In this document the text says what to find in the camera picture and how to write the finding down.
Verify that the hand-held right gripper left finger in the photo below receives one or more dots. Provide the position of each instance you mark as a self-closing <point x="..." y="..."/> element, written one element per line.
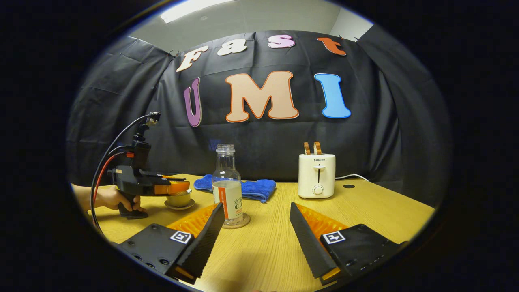
<point x="202" y="239"/>

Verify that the blue folded towel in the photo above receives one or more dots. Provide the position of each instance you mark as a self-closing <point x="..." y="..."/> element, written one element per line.
<point x="255" y="188"/>

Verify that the black backdrop cloth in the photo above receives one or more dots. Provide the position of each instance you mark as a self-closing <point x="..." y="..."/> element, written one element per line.
<point x="263" y="134"/>

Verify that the white toaster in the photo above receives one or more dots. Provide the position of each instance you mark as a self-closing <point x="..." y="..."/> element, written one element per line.
<point x="316" y="176"/>

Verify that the toast slice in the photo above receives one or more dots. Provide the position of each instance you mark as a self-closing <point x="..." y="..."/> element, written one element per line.
<point x="317" y="148"/>
<point x="307" y="148"/>

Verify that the cream teacup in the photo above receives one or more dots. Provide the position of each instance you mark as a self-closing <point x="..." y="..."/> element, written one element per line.
<point x="179" y="200"/>

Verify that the clear water bottle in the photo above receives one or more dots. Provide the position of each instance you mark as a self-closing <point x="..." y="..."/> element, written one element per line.
<point x="227" y="194"/>

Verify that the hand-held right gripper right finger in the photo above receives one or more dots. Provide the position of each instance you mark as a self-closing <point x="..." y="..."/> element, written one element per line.
<point x="308" y="239"/>

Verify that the cream saucer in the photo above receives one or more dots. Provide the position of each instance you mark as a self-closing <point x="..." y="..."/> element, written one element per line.
<point x="180" y="207"/>

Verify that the cream teacup lid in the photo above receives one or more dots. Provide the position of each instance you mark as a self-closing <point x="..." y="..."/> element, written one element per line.
<point x="183" y="194"/>

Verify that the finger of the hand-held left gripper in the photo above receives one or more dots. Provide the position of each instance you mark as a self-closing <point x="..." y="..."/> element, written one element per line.
<point x="174" y="187"/>
<point x="170" y="177"/>

